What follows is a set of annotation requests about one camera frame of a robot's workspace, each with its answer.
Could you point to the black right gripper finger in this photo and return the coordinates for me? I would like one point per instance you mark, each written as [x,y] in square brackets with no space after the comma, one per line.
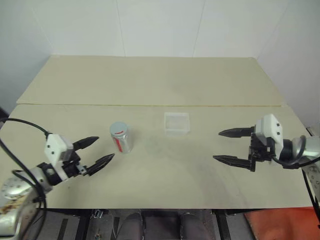
[237,132]
[232,160]

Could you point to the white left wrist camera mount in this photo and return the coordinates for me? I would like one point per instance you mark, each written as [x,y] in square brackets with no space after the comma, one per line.
[55,147]

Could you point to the orange-red mat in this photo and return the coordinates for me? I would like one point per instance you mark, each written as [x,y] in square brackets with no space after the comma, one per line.
[282,223]

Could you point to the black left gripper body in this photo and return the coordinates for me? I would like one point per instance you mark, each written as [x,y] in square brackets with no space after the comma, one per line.
[73,166]

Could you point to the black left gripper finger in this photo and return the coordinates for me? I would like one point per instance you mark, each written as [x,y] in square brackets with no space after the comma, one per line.
[101,162]
[86,142]

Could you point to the black table frame bar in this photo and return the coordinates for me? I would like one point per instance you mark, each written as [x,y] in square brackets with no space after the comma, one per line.
[82,225]
[222,225]

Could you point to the clear square plastic container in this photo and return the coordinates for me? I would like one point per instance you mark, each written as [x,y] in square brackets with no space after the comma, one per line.
[177,124]

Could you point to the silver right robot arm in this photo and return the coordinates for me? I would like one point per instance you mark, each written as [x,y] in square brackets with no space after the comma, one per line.
[310,147]

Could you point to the metal table frame rail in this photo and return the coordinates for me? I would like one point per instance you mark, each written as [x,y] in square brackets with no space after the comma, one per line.
[312,180]

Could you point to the clear plastic vial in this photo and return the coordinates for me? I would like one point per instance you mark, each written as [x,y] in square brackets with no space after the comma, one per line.
[123,143]

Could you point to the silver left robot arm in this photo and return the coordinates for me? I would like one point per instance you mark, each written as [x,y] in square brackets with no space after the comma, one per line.
[15,187]

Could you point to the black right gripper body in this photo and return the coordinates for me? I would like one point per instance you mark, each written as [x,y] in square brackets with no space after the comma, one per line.
[260,150]

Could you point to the small metal clamp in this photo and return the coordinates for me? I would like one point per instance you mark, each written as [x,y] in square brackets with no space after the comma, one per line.
[98,213]

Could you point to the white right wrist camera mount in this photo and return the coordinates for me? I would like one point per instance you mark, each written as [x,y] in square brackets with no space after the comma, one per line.
[271,127]

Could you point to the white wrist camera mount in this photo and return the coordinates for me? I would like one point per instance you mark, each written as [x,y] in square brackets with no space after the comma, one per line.
[55,147]
[271,127]

